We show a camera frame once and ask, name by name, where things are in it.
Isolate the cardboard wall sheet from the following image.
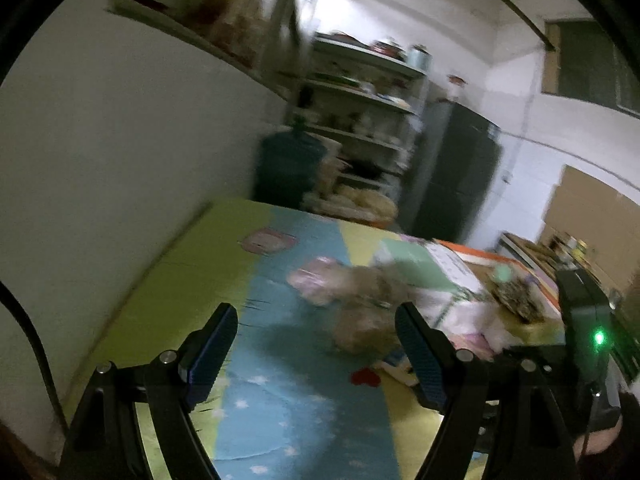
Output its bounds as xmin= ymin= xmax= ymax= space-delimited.
xmin=537 ymin=164 xmax=640 ymax=291

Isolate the row of condiment bottles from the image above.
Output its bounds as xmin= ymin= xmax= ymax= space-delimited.
xmin=547 ymin=232 xmax=591 ymax=266

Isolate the blue water jug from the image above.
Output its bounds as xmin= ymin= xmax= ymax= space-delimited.
xmin=255 ymin=130 xmax=326 ymax=208

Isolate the person's right hand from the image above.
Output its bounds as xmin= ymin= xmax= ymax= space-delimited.
xmin=575 ymin=422 xmax=632 ymax=458

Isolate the beige plush doll pink dress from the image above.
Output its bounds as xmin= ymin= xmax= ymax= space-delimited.
xmin=287 ymin=256 xmax=401 ymax=311

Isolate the clear plastic bag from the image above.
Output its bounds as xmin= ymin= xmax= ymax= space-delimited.
xmin=332 ymin=305 xmax=401 ymax=356

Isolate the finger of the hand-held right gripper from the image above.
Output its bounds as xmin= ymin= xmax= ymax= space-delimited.
xmin=500 ymin=344 xmax=568 ymax=378

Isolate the leopard print cloth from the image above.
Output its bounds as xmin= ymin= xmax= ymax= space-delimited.
xmin=486 ymin=279 xmax=547 ymax=325

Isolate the black cable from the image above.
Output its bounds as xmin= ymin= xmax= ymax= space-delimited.
xmin=0 ymin=280 xmax=68 ymax=436

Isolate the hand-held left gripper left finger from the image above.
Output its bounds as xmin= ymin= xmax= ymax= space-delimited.
xmin=59 ymin=302 xmax=238 ymax=480

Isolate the cartoon printed blanket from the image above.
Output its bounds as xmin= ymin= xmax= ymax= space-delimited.
xmin=65 ymin=199 xmax=566 ymax=480

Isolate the black water pump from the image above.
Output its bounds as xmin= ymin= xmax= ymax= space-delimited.
xmin=294 ymin=85 xmax=315 ymax=133

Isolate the yellow lumpy produce bag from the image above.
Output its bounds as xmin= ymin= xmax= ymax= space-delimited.
xmin=330 ymin=185 xmax=398 ymax=221

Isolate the stack of red white bowls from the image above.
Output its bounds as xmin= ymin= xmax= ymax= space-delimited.
xmin=370 ymin=37 xmax=406 ymax=61

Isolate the light blue pot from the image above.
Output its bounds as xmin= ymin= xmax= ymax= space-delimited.
xmin=407 ymin=45 xmax=433 ymax=72

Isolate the kitchen counter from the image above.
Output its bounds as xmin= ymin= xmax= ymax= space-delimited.
xmin=497 ymin=230 xmax=571 ymax=281

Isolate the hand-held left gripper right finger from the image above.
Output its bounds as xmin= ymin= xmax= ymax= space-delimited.
xmin=394 ymin=301 xmax=576 ymax=480

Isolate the high wall window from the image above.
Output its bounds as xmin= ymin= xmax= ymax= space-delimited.
xmin=542 ymin=17 xmax=640 ymax=116

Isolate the pale green flat box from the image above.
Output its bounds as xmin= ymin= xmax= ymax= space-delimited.
xmin=372 ymin=239 xmax=483 ymax=295

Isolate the white shelf rack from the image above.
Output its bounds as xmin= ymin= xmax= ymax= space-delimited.
xmin=285 ymin=32 xmax=428 ymax=201

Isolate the dark grey fridge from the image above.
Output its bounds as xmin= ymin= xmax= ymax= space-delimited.
xmin=400 ymin=100 xmax=503 ymax=251

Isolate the cardboard box orange rim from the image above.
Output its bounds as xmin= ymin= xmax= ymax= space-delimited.
xmin=430 ymin=239 xmax=565 ymax=343

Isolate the brown wooden furniture edge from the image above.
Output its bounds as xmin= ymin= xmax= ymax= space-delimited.
xmin=0 ymin=420 xmax=56 ymax=480

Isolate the black ceiling rod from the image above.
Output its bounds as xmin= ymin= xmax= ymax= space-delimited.
xmin=445 ymin=0 xmax=558 ymax=51

